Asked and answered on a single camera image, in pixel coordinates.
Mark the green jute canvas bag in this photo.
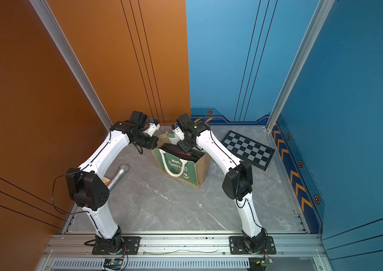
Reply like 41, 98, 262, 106
152, 133, 211, 188

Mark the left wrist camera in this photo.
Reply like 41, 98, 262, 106
143, 119, 160, 136

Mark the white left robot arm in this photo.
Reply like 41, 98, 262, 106
65, 111, 160, 253

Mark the black grey chessboard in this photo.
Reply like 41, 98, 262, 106
221, 131, 275, 171

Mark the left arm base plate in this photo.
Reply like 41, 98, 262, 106
92, 236, 141, 255

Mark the aluminium corner post left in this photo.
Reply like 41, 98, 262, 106
30, 0, 112, 130

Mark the green circuit board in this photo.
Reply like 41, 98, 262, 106
102, 258, 125, 271
247, 257, 273, 271

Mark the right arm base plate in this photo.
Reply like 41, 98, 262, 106
229, 236, 277, 255

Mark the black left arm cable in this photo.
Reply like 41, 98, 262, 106
51, 169, 92, 216

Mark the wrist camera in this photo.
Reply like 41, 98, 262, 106
143, 119, 160, 136
172, 123, 185, 141

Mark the aluminium corner post right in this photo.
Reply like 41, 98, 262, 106
266, 0, 335, 132

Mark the aluminium corner post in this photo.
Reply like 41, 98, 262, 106
30, 0, 112, 130
266, 0, 335, 132

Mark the silver microphone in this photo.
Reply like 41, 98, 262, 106
106, 164, 129, 190

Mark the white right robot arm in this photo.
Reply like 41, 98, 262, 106
172, 114, 268, 254

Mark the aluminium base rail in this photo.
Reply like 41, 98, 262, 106
36, 231, 332, 271

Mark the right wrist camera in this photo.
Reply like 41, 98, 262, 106
172, 123, 185, 141

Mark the right green circuit board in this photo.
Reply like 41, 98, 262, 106
247, 257, 273, 271

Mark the left green circuit board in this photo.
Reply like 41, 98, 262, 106
102, 258, 125, 271

